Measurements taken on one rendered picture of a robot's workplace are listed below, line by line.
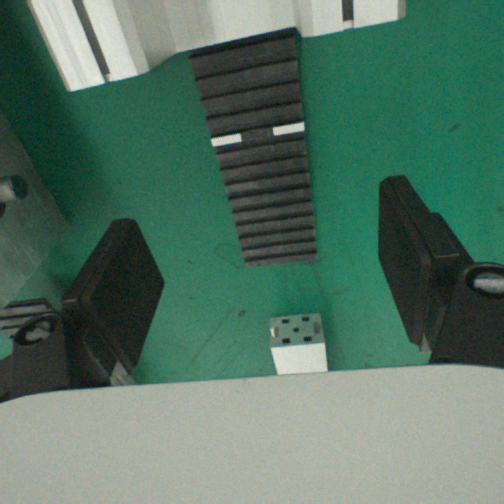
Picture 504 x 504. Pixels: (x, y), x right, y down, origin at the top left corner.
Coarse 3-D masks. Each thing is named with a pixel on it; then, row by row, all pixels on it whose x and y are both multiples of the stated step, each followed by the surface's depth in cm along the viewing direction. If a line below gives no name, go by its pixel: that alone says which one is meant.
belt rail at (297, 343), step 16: (272, 320) 28; (288, 320) 28; (304, 320) 28; (320, 320) 27; (272, 336) 27; (288, 336) 27; (304, 336) 26; (320, 336) 26; (272, 352) 26; (288, 352) 26; (304, 352) 26; (320, 352) 26; (288, 368) 28; (304, 368) 27; (320, 368) 27
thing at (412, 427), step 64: (192, 384) 5; (256, 384) 5; (320, 384) 5; (384, 384) 5; (448, 384) 5; (0, 448) 5; (64, 448) 5; (128, 448) 5; (192, 448) 4; (256, 448) 4; (320, 448) 4; (384, 448) 4; (448, 448) 4
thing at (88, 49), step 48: (48, 0) 9; (96, 0) 9; (144, 0) 10; (192, 0) 12; (240, 0) 12; (288, 0) 12; (336, 0) 9; (384, 0) 9; (48, 48) 10; (96, 48) 10; (144, 48) 10; (192, 48) 13
